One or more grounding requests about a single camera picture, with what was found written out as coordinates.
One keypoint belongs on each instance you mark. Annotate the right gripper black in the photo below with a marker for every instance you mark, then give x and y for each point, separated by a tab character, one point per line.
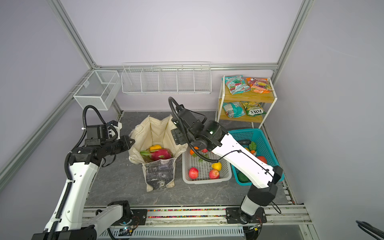
179	137

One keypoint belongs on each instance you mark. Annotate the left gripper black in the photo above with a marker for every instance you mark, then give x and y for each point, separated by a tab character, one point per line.
124	139

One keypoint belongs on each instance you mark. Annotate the pink dragon fruit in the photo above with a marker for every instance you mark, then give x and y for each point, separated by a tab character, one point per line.
155	155

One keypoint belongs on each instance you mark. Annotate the cream canvas grocery bag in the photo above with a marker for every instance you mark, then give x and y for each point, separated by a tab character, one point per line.
158	173

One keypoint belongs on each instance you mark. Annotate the yellow orange mango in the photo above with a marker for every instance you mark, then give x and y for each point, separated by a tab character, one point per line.
155	148

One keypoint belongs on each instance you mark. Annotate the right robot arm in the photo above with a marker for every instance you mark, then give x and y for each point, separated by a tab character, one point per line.
212	136

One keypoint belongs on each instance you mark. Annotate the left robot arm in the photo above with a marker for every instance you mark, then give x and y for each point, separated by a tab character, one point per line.
99	140

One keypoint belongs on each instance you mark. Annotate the teal snack bag lower shelf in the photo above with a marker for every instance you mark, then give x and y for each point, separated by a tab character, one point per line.
233	110

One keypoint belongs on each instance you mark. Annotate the teal snack bag shelf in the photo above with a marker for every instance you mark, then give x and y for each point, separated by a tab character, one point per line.
237	84
233	110

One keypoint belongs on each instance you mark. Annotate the teal snack bag top shelf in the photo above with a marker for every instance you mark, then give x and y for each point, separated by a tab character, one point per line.
237	84

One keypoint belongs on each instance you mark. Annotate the green Foxs snack bag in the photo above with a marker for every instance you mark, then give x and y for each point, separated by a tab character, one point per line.
253	109

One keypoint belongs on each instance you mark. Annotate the orange snack bag top shelf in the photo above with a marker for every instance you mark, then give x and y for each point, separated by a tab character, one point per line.
260	86

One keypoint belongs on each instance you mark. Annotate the small orange persimmon with leaves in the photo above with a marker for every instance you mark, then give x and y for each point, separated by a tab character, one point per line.
193	151

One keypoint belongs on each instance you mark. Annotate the white plastic fruit basket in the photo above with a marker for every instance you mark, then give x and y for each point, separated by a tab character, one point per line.
203	162

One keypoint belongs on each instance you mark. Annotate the red apple front left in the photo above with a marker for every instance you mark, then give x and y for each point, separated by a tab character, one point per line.
193	173

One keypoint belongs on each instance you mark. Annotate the red apple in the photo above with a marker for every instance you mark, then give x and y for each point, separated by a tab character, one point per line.
214	174
193	173

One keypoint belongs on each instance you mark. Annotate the yellow lemon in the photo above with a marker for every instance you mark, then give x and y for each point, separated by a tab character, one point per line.
217	166

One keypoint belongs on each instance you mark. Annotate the red apple front right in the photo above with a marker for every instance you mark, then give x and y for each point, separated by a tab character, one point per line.
214	174

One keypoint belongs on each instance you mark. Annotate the small white mesh basket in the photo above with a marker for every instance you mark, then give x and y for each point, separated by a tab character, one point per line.
99	89

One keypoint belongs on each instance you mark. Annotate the wooden two-tier shelf rack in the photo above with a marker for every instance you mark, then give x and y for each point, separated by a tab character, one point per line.
267	100

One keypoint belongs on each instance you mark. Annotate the teal plastic vegetable basket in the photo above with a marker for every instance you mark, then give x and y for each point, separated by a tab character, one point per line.
255	140

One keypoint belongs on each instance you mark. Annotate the green avocado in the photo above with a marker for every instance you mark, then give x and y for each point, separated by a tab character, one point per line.
242	178

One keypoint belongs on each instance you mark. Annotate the red tomato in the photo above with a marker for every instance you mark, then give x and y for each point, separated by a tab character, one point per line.
263	159

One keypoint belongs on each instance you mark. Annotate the long white wire basket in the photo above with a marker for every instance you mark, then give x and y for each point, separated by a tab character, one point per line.
167	77

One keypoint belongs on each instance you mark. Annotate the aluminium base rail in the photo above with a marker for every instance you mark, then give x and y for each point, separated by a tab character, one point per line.
186	214

